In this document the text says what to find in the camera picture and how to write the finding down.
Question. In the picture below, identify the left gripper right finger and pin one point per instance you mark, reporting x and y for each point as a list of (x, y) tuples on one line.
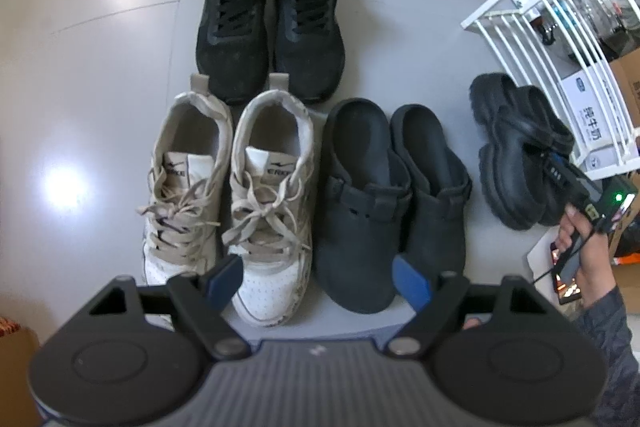
[(438, 309)]

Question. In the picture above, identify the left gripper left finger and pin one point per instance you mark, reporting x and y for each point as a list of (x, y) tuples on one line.
[(199, 301)]

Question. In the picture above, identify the black clog slipper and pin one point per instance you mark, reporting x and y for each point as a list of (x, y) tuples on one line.
[(433, 229), (364, 190)]

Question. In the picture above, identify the white sneaker beige laces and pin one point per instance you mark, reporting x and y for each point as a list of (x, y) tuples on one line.
[(271, 172)]

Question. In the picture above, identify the black suede sneaker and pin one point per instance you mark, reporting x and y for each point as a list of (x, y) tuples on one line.
[(232, 48)]

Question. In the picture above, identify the camouflage right sleeve forearm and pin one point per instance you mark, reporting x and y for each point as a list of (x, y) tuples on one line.
[(605, 324)]

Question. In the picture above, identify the person right hand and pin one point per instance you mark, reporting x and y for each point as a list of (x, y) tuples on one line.
[(595, 276)]

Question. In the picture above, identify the smartphone on paper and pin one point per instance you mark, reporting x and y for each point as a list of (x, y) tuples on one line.
[(564, 269)]

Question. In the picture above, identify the white milk carton box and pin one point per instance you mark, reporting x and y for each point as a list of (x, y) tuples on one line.
[(605, 138)]

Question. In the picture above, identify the clear plastic water bottle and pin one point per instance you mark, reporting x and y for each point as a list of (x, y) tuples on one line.
[(615, 23)]

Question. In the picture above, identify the black chunky strap clog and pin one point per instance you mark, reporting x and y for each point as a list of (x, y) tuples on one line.
[(489, 93)]

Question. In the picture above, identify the white wire rack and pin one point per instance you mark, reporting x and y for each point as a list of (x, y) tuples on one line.
[(539, 42)]

